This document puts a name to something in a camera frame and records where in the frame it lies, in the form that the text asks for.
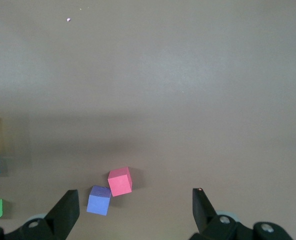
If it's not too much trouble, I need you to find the brown table cover sheet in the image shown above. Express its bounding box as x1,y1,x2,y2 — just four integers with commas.
0,0,296,240

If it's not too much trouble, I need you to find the red foam cube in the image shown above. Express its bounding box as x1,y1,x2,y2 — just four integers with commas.
107,166,133,198

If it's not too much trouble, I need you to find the purple foam cube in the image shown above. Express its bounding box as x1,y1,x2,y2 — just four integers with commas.
86,185,112,216

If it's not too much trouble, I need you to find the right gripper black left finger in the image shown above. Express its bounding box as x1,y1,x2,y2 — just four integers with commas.
0,189,81,240

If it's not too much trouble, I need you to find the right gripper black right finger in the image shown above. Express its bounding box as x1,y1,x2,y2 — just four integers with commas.
189,187,294,240

